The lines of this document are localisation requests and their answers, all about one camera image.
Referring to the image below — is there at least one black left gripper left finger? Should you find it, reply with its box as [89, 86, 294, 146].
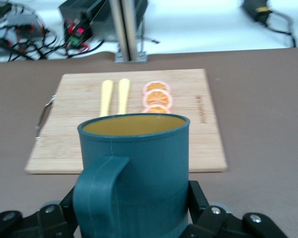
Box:
[0, 184, 77, 238]

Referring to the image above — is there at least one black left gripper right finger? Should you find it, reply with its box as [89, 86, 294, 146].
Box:
[181, 180, 289, 238]

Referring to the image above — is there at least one teal cup with yellow inside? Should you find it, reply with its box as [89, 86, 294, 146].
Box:
[73, 113, 191, 238]

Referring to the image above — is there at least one bamboo cutting board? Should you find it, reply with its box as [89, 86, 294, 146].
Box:
[24, 68, 228, 175]

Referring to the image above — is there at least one orange slice toy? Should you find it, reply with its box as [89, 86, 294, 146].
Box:
[143, 88, 174, 108]
[141, 79, 172, 96]
[141, 104, 172, 115]

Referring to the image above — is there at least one yellow plastic fork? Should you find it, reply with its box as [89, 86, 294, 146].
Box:
[98, 79, 114, 118]

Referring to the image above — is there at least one yellow plastic knife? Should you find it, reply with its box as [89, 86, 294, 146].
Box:
[117, 78, 132, 116]

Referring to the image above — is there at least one green terminal board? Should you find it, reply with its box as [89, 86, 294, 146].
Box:
[64, 18, 90, 52]

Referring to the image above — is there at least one grey electronics box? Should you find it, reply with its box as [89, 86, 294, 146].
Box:
[3, 11, 45, 42]

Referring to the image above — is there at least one black power supply box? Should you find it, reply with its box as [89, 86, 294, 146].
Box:
[59, 0, 149, 42]

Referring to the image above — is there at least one black adapter with yellow label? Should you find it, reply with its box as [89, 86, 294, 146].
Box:
[241, 0, 273, 24]

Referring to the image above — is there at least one metal cutting board handle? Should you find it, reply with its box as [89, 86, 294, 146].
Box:
[34, 94, 57, 140]

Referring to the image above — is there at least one black tangled cable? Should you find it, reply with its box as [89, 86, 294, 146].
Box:
[7, 29, 65, 61]

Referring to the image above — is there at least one black braided cable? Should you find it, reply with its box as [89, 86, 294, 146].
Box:
[136, 34, 161, 45]

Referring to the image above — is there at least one aluminium camera post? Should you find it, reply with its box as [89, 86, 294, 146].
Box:
[110, 0, 149, 64]

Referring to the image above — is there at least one black adapter cable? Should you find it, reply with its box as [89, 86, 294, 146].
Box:
[263, 11, 298, 48]

